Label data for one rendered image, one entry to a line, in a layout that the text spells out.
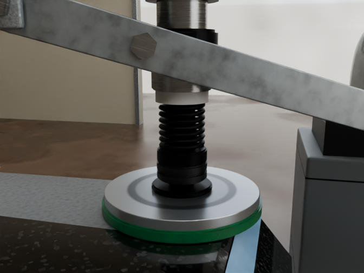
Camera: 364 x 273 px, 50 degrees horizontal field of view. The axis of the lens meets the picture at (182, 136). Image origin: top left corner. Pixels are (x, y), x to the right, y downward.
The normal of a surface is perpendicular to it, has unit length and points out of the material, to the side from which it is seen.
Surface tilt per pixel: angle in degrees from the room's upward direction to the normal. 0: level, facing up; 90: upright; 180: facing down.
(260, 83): 90
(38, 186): 0
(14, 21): 90
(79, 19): 90
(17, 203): 0
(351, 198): 90
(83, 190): 0
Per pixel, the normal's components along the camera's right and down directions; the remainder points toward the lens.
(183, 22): 0.10, 0.22
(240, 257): 0.69, -0.64
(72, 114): -0.22, 0.22
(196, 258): 0.00, -0.97
